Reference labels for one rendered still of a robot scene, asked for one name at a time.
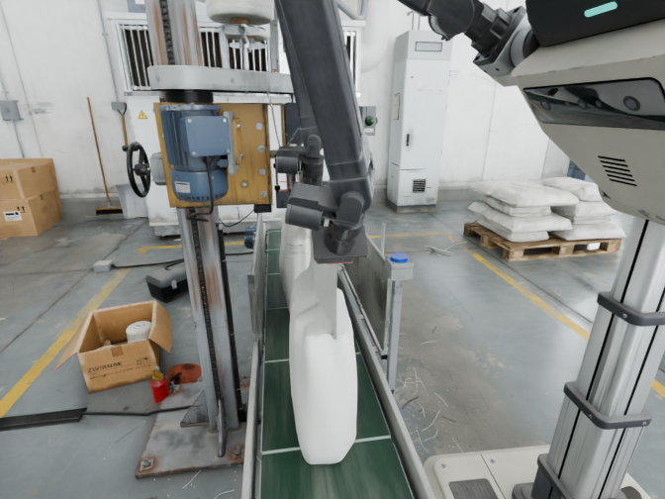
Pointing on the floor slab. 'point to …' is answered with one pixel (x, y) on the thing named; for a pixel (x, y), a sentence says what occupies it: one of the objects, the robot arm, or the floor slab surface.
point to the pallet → (514, 251)
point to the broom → (103, 179)
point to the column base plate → (192, 435)
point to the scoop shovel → (133, 207)
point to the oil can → (159, 385)
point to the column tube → (187, 49)
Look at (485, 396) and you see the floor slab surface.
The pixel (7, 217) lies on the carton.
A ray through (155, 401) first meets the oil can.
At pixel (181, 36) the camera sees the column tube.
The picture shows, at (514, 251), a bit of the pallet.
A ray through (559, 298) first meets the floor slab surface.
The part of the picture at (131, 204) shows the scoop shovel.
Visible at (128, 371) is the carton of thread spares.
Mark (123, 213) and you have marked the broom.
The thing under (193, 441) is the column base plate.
